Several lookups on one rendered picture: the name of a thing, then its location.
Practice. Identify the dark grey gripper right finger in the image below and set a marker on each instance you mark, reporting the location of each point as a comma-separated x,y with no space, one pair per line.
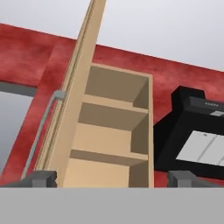
183,178

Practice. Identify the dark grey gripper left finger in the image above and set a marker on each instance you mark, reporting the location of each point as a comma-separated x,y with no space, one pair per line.
40,178

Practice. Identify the beige cabinet door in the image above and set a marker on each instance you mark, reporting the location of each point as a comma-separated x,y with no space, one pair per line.
76,96

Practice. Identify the black range hood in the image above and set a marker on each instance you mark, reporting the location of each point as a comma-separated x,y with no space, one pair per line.
189,131

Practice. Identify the grey framed window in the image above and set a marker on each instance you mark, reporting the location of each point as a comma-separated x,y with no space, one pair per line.
11,122

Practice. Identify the beige open wall cabinet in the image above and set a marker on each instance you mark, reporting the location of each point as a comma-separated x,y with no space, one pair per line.
116,128

